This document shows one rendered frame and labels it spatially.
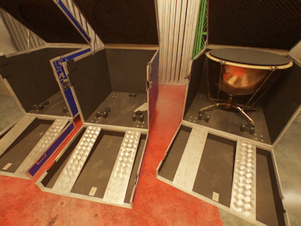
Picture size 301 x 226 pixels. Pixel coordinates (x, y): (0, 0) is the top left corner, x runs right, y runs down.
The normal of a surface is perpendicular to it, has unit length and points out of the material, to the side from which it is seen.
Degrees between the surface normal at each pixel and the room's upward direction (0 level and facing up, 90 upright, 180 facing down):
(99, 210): 0
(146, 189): 0
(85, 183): 1
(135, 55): 90
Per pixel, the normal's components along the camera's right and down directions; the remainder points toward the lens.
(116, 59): -0.16, 0.56
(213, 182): -0.01, -0.81
